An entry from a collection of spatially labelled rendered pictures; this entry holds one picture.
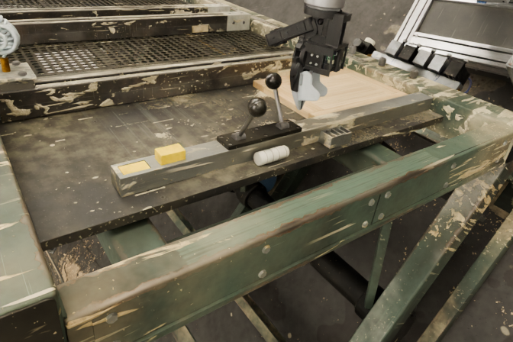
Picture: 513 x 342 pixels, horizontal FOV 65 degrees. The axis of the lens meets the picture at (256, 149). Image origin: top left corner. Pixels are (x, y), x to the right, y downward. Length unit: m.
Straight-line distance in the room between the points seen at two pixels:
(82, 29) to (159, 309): 1.23
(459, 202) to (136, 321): 1.01
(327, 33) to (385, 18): 1.96
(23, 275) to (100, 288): 0.09
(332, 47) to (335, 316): 1.76
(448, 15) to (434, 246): 1.33
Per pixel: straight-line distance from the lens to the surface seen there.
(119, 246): 0.72
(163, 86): 1.13
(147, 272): 0.55
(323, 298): 2.37
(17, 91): 1.04
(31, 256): 0.53
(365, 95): 1.30
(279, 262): 0.68
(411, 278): 1.35
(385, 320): 1.38
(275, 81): 0.90
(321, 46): 0.78
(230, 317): 2.76
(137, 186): 0.76
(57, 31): 1.62
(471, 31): 2.25
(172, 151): 0.77
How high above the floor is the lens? 2.07
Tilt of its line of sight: 47 degrees down
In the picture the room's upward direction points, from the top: 64 degrees counter-clockwise
